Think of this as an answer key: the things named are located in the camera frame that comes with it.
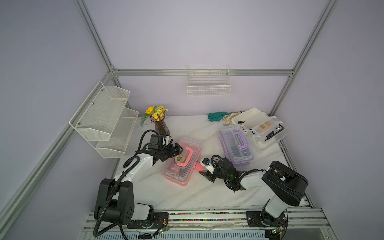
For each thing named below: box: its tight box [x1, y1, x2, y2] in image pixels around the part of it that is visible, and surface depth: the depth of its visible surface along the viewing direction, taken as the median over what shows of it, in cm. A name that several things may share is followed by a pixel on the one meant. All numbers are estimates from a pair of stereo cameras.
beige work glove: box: [223, 111, 242, 126], surface depth 120 cm
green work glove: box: [207, 111, 229, 122], surface depth 120 cm
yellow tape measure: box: [175, 154, 186, 164], surface depth 88 cm
